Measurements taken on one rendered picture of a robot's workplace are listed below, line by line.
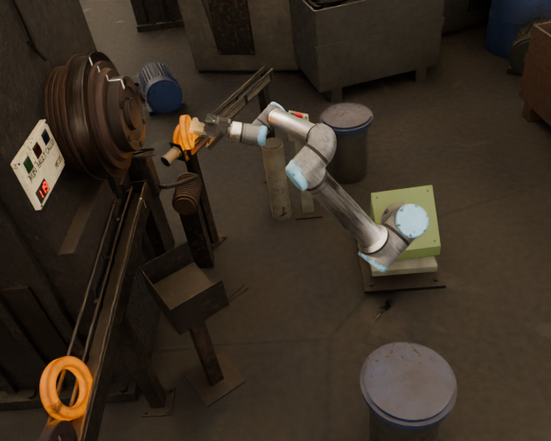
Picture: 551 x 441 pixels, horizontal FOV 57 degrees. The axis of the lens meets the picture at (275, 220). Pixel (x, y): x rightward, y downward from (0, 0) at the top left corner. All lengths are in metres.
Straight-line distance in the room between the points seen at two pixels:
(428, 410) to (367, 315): 0.85
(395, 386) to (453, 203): 1.59
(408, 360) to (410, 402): 0.16
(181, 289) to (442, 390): 0.98
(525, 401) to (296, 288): 1.14
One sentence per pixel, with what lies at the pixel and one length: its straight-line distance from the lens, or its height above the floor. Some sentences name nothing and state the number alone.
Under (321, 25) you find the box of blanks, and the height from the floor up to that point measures 0.63.
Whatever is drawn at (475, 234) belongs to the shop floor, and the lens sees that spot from 3.01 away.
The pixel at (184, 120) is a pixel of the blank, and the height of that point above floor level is 0.90.
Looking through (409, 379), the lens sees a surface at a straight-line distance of 1.86.
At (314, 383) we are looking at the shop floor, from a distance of 2.35.
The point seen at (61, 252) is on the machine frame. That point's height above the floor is 0.87.
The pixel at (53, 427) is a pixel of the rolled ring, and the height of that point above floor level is 0.76.
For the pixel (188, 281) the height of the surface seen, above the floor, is 0.60.
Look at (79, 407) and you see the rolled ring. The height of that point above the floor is 0.65.
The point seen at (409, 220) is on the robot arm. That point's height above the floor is 0.47.
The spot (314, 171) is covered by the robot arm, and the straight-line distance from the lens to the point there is 1.97.
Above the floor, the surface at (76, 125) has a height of 1.20.
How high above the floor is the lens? 2.01
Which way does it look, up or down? 41 degrees down
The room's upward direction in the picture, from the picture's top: 9 degrees counter-clockwise
